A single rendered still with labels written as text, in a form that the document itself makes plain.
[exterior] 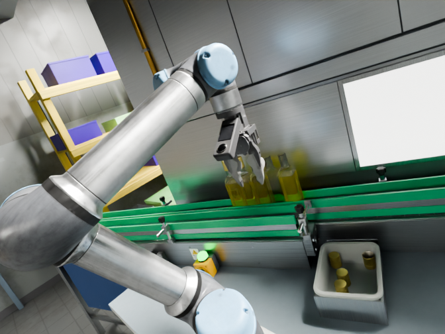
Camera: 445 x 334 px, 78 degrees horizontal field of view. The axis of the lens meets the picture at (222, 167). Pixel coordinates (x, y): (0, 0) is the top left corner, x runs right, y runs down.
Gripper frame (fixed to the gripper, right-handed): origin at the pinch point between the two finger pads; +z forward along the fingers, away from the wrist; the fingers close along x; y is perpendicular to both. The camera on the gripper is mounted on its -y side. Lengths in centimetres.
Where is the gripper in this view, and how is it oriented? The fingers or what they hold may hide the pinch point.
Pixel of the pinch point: (249, 182)
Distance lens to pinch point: 74.1
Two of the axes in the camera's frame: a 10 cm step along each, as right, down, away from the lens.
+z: 3.3, 9.0, 2.9
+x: -8.5, 1.5, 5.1
